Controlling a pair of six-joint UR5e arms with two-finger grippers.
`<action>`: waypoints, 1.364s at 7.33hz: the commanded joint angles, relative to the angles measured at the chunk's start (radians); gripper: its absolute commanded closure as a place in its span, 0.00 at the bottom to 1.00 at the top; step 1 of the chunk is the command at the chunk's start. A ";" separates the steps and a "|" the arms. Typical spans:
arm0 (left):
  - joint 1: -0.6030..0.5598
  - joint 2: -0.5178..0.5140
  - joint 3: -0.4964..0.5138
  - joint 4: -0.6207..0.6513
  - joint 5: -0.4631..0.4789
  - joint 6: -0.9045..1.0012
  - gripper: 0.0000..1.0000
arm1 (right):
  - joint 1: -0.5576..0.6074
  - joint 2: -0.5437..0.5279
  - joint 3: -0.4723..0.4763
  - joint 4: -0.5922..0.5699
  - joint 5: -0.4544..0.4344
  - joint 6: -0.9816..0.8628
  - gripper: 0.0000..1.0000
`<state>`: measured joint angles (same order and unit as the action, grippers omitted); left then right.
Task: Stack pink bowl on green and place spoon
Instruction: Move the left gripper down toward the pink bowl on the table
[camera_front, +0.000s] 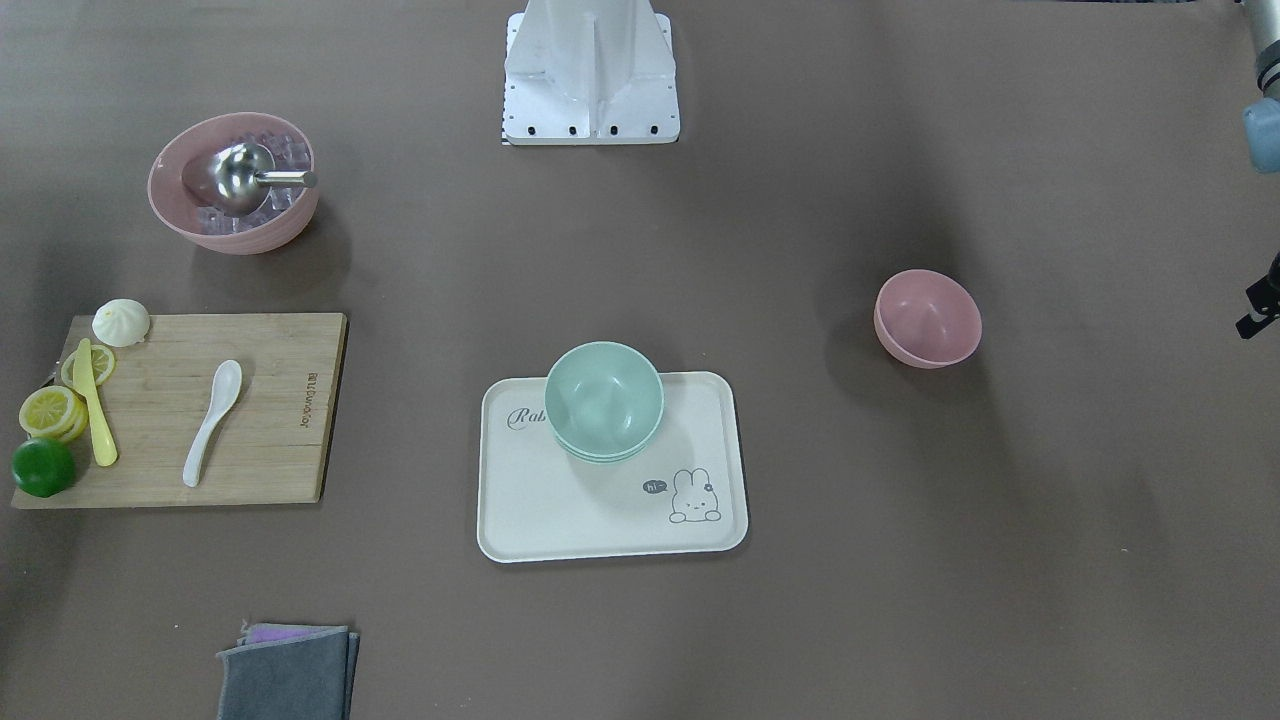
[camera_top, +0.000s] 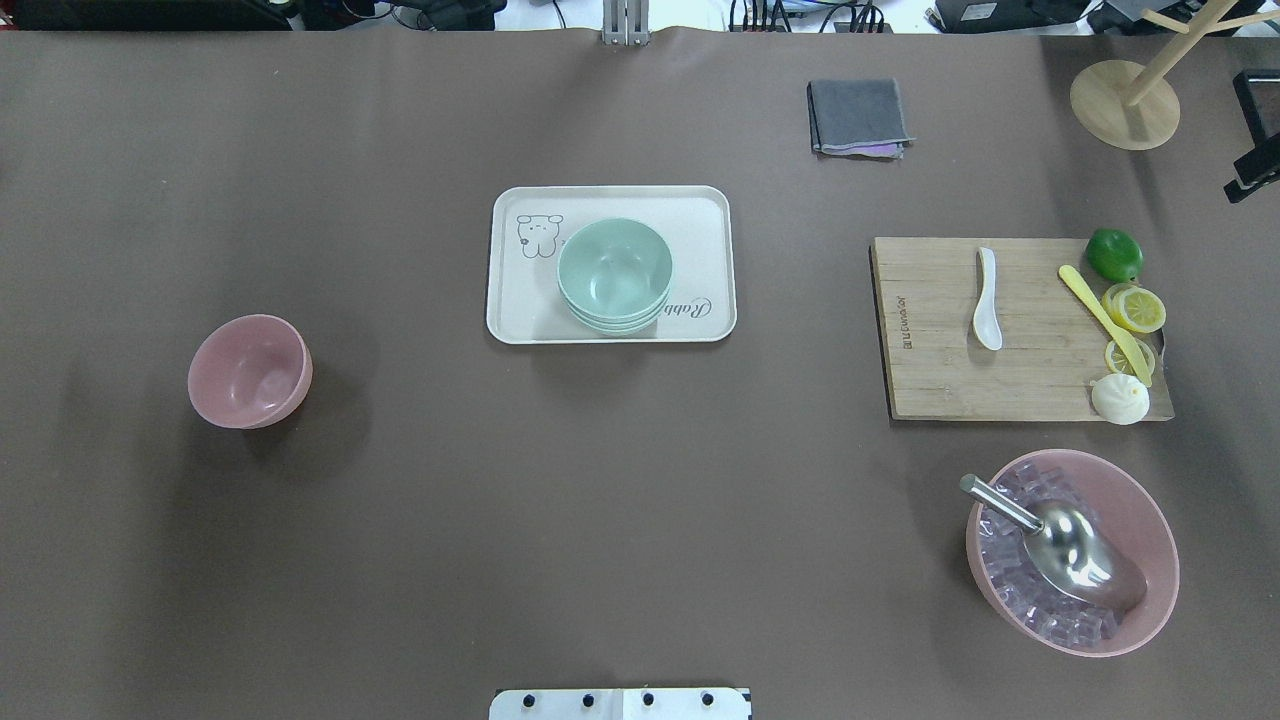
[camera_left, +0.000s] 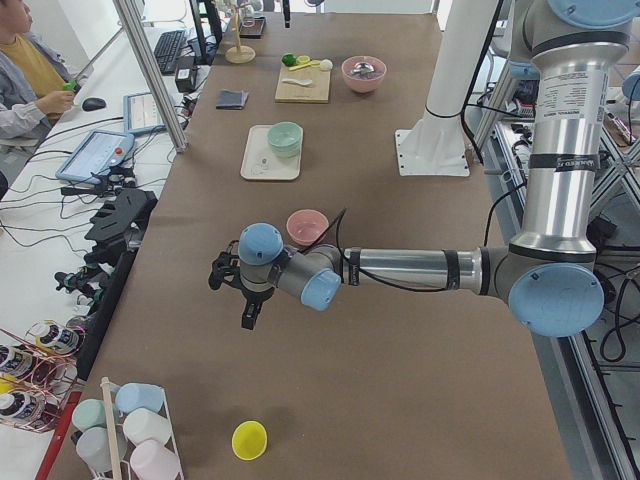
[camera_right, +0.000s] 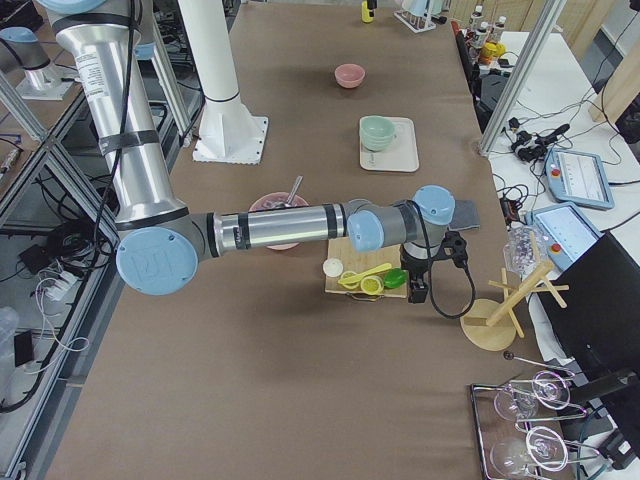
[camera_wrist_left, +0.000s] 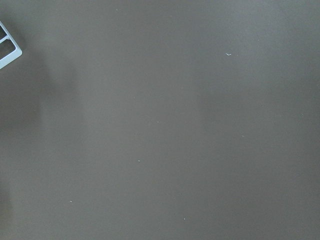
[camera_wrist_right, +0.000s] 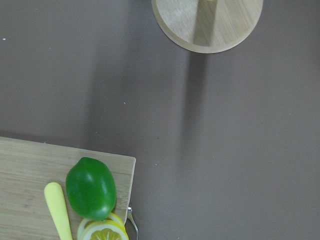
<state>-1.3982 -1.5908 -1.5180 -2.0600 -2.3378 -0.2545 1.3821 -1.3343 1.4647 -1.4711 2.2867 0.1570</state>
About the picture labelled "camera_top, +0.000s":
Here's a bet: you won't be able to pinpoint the small pink bowl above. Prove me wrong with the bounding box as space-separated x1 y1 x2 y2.
187 314 314 430

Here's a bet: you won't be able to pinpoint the large pink bowl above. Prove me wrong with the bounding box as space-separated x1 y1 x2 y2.
965 448 1180 659

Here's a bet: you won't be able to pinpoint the green stacked bowls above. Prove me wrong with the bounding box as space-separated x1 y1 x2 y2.
557 218 675 334

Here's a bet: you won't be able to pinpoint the cream rabbit tray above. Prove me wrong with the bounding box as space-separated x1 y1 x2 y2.
486 184 737 345

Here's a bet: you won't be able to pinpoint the grey folded cloth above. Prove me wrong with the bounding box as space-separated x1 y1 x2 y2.
806 79 915 159

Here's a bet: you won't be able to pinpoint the bamboo cutting board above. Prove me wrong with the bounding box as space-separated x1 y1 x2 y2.
870 237 1110 421

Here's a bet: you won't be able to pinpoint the metal ice scoop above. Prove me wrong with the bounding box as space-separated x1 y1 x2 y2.
959 474 1148 612

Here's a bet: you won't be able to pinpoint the yellow plastic knife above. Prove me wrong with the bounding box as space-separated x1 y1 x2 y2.
1057 264 1153 388

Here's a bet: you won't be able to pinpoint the green lime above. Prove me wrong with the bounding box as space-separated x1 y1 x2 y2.
1085 228 1146 283

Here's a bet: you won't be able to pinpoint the wooden mug tree stand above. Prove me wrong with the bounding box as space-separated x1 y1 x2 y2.
1069 1 1279 151

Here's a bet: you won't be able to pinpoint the black device on edge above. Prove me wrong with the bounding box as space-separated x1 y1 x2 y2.
1224 69 1279 204

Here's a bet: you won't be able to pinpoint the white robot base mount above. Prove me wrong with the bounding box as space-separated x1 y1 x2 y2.
488 687 753 719

